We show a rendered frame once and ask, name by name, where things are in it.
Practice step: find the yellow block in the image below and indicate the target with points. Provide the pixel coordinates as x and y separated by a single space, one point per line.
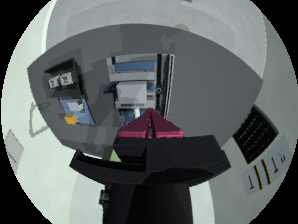
71 118

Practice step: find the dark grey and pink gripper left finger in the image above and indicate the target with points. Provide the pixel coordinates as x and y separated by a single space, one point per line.
138 127

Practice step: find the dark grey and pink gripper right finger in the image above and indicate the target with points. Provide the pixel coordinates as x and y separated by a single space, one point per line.
163 128

